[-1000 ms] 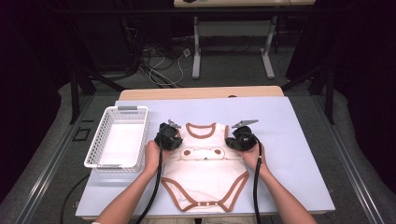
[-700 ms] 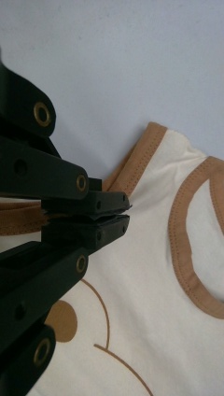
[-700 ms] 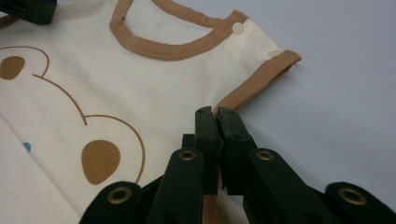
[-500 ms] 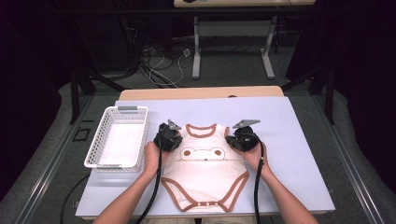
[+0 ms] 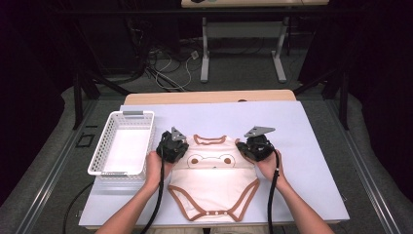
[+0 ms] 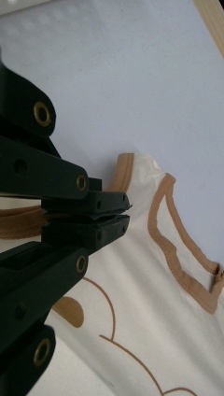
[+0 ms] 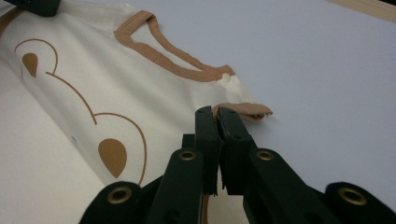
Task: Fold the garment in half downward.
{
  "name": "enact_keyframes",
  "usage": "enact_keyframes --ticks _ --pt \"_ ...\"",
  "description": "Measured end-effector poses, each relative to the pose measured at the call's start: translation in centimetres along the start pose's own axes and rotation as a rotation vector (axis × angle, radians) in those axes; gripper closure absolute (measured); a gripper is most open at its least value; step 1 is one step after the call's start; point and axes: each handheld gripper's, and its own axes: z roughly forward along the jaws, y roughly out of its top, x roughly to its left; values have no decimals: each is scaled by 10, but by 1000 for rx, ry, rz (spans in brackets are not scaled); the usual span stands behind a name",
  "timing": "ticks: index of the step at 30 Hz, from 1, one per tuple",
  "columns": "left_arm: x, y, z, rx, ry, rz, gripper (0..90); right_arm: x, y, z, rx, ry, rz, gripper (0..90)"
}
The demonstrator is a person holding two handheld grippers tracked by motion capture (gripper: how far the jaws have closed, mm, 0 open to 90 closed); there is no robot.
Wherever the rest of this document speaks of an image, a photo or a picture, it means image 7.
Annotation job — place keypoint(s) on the cream baby bodysuit brown trim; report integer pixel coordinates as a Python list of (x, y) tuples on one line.
[(109, 77)]

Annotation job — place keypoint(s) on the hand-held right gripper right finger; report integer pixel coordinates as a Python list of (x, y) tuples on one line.
[(236, 149)]

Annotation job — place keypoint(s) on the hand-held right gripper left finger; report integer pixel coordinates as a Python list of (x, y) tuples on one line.
[(208, 149)]

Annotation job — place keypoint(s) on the light wooden table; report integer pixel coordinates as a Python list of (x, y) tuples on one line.
[(367, 7)]

